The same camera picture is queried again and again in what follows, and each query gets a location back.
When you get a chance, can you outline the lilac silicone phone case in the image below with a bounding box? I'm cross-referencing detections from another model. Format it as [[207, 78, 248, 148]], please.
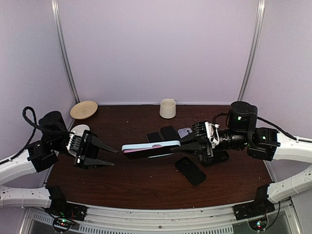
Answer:
[[177, 128, 193, 138]]

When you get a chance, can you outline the white patterned bowl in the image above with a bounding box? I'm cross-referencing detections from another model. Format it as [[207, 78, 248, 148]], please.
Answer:
[[70, 124, 90, 136]]

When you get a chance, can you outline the black phone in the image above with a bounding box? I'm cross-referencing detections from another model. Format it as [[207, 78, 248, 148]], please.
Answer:
[[160, 125, 180, 141], [146, 132, 163, 143]]

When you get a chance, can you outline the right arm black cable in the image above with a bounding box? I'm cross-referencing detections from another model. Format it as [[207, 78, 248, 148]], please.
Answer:
[[257, 116, 312, 143]]

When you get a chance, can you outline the left aluminium corner post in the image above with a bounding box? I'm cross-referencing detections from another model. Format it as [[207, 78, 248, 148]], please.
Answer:
[[51, 0, 80, 104]]

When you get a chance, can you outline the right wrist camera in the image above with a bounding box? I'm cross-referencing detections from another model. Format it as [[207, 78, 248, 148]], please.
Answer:
[[192, 121, 220, 149]]

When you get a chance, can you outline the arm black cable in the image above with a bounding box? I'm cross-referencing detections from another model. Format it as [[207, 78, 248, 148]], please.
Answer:
[[257, 116, 312, 143], [0, 106, 71, 164]]

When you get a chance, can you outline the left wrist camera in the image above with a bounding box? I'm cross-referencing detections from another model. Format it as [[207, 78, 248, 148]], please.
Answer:
[[66, 132, 83, 156]]

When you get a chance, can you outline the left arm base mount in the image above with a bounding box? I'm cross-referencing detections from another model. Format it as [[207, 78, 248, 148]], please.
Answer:
[[44, 203, 87, 221]]

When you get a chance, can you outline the cream textured mug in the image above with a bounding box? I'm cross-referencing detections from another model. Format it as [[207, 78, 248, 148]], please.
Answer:
[[159, 98, 176, 119]]

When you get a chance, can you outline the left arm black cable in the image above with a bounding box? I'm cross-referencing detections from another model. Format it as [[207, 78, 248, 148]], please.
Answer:
[[0, 106, 71, 164]]

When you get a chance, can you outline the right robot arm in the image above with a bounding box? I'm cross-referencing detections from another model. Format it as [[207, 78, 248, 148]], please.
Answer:
[[171, 101, 312, 166]]

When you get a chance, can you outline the black phone case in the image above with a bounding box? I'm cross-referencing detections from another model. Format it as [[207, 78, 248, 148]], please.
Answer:
[[175, 157, 206, 186], [201, 151, 229, 166]]

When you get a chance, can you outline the beige ceramic plate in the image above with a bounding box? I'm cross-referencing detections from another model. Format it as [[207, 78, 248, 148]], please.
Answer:
[[70, 101, 98, 120]]

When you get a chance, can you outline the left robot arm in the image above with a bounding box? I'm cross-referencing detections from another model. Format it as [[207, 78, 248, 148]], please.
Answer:
[[0, 107, 118, 216]]

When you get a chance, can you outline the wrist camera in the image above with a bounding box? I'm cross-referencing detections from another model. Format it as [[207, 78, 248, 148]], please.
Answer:
[[66, 132, 83, 156], [192, 121, 220, 149]]

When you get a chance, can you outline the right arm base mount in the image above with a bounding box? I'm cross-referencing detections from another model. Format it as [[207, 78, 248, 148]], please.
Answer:
[[233, 200, 275, 220]]

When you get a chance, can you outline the aluminium corner post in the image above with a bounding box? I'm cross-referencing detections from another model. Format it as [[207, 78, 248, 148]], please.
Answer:
[[237, 0, 266, 101], [51, 0, 80, 104]]

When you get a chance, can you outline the right aluminium corner post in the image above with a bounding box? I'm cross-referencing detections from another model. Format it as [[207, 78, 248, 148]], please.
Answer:
[[237, 0, 266, 101]]

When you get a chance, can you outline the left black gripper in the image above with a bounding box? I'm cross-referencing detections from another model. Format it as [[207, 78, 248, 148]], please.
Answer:
[[51, 129, 118, 170]]

